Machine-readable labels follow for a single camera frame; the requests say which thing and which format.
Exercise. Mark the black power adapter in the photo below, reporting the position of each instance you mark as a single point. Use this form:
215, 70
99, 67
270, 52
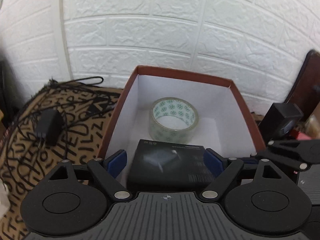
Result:
49, 126

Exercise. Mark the black charger box large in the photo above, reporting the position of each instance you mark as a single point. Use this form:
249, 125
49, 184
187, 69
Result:
166, 167

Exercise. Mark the brown shoe box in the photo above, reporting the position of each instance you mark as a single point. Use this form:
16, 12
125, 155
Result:
225, 122

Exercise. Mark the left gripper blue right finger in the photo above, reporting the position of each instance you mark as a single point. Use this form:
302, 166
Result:
215, 163

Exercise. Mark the clear packing tape roll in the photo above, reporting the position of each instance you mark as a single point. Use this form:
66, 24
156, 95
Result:
172, 120

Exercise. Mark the dark brown shoe box lid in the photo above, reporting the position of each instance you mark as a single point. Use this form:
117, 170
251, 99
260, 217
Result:
305, 90

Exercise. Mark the black charger box upright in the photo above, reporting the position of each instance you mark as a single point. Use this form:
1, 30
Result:
279, 120

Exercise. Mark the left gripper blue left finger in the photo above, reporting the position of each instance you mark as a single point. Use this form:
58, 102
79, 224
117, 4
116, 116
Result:
115, 163

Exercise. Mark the letter pattern tan rug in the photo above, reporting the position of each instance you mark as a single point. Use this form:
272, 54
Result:
86, 108

